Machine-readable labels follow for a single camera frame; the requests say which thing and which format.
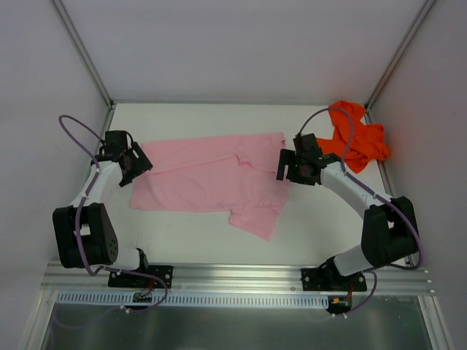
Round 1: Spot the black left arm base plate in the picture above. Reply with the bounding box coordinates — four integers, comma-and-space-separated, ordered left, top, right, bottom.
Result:
107, 265, 174, 289

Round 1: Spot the white slotted cable duct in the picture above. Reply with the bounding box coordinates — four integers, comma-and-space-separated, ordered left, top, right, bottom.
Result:
56, 291, 328, 309

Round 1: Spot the aluminium frame post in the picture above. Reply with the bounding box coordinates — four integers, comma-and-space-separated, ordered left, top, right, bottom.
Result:
365, 0, 437, 111
50, 0, 114, 110

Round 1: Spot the orange t shirt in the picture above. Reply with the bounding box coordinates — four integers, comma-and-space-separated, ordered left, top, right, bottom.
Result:
317, 101, 391, 174

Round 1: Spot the pink t shirt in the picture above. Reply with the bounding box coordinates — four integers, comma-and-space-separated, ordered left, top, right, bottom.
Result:
130, 132, 290, 241

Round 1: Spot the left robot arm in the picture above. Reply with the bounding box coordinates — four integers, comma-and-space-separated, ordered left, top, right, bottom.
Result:
53, 131, 153, 287

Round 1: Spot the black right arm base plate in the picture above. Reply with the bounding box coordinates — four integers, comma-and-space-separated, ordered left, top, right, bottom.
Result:
300, 268, 368, 292

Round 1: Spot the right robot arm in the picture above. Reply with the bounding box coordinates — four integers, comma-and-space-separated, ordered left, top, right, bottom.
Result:
277, 134, 420, 292

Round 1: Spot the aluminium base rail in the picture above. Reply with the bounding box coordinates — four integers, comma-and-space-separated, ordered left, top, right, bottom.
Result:
40, 261, 436, 296

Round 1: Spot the aluminium frame post left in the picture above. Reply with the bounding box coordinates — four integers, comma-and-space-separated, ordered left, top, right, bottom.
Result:
50, 0, 114, 110

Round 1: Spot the aluminium frame post right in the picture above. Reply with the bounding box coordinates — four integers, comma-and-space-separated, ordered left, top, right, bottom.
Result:
365, 0, 437, 111

